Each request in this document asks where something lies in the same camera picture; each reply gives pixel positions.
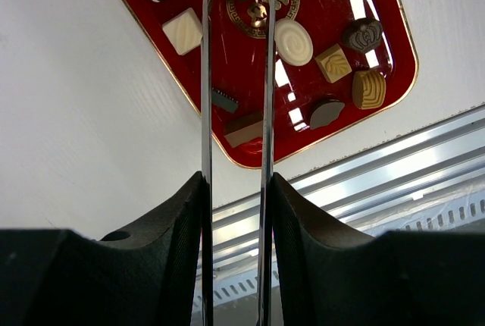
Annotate red rectangular tray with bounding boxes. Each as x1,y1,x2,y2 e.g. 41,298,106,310
123,0,418,168

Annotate white square chocolate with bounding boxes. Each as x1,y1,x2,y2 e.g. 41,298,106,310
162,8,202,55

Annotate slotted cable duct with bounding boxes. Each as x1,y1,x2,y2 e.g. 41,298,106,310
191,193,485,326

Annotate metal tongs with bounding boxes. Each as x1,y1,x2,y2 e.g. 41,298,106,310
201,0,276,325

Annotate dark crown chocolate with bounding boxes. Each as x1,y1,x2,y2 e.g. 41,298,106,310
342,17,383,54

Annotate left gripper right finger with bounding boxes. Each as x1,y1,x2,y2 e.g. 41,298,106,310
268,172,485,326

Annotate dark small ridged chocolate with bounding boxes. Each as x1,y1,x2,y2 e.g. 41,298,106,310
211,88,239,114

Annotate dark leaf chocolate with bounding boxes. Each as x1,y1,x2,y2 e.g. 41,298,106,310
310,99,345,130

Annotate tan shell chocolate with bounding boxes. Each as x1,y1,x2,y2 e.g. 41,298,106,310
352,70,386,110

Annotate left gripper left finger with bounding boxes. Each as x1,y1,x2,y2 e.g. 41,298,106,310
1,172,204,325

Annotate aluminium front rail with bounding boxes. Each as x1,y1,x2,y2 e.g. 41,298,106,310
214,106,484,266

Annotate layered brown bar chocolate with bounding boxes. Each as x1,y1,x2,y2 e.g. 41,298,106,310
224,111,263,148

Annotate tan leaf square chocolate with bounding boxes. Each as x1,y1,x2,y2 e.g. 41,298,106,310
314,44,352,83

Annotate white oval chocolate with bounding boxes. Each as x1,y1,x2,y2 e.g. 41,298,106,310
274,18,314,67

